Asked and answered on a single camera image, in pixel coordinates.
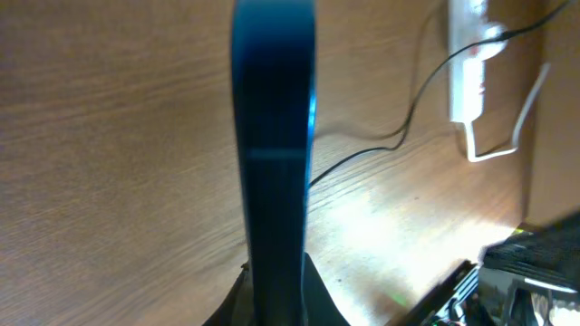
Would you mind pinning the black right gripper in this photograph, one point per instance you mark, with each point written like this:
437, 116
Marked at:
440, 306

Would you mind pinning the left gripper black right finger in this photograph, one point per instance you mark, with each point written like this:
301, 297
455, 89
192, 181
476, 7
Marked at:
320, 307

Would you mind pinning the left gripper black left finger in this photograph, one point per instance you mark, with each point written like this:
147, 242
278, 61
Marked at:
237, 309

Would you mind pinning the blue Galaxy smartphone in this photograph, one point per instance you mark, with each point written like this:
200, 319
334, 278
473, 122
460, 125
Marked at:
273, 93

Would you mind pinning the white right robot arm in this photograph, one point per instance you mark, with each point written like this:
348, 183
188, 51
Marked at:
528, 279

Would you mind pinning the white power strip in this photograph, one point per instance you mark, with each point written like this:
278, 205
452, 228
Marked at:
468, 25

